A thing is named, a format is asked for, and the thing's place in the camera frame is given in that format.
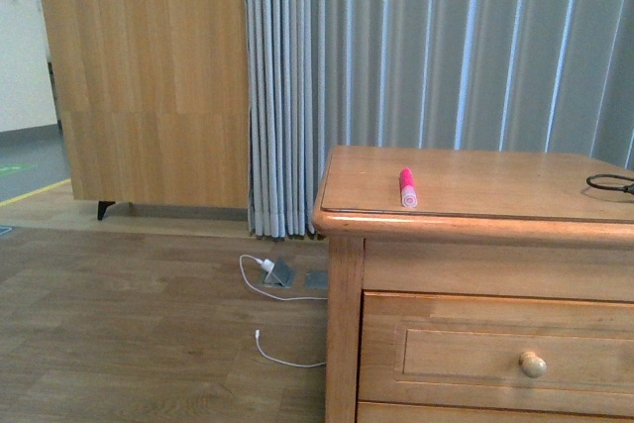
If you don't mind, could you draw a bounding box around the open floor socket box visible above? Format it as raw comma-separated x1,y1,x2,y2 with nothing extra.
262,258,296,288

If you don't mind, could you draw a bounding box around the black cabinet leg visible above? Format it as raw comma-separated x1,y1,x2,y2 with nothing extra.
97,201,116,221

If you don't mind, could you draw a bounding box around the wooden drawer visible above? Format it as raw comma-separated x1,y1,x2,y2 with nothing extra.
359,292,633,417

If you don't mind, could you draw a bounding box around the white charging cable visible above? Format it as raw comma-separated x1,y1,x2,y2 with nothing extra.
239,253,329,369

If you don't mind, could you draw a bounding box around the round wooden drawer knob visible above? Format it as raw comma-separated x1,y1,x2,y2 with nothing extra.
518,351,548,378

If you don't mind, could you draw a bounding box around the grey pleated curtain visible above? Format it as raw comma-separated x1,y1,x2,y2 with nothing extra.
246,0,633,238

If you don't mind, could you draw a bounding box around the closed floor socket cover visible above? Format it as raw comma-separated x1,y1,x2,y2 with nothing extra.
304,271,329,290

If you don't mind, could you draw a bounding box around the black cable loop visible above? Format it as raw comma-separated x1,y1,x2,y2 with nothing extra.
585,172,634,197

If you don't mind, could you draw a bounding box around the wooden nightstand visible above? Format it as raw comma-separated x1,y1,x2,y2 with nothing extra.
313,146,633,422

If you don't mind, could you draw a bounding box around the large wooden cabinet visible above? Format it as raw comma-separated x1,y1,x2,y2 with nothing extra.
42,0,249,208

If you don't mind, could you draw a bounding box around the white charger plug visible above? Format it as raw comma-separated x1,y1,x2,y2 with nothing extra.
257,259,274,272

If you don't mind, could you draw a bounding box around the pink marker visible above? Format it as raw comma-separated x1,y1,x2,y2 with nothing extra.
399,167,418,208

